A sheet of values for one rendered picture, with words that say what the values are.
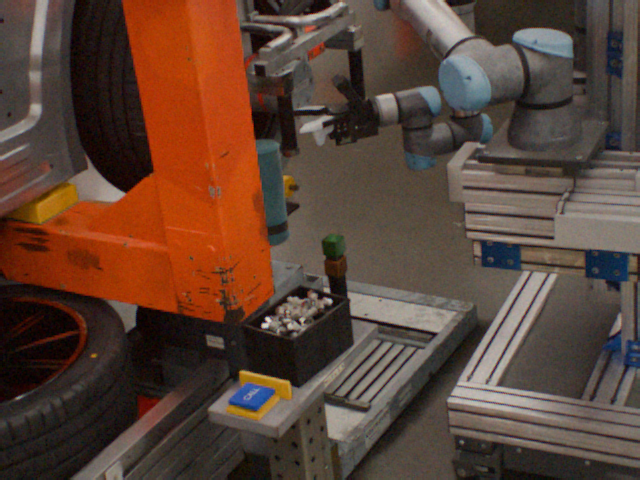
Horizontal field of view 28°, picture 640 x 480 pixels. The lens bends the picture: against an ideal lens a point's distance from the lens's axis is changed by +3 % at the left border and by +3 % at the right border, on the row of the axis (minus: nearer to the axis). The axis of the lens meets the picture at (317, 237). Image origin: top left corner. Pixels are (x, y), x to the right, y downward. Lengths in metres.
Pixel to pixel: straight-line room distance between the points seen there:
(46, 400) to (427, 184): 2.31
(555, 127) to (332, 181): 2.13
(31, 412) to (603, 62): 1.41
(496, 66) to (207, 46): 0.58
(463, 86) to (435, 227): 1.74
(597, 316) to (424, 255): 0.95
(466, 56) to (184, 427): 0.99
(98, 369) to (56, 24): 0.79
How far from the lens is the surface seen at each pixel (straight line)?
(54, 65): 2.94
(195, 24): 2.46
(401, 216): 4.36
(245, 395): 2.54
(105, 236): 2.84
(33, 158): 2.91
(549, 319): 3.26
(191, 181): 2.59
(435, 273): 3.96
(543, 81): 2.63
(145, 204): 2.73
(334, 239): 2.71
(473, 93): 2.56
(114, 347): 2.75
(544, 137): 2.66
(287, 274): 3.55
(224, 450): 2.92
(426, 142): 3.01
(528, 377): 3.03
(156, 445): 2.71
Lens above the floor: 1.83
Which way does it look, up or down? 25 degrees down
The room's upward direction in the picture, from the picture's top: 7 degrees counter-clockwise
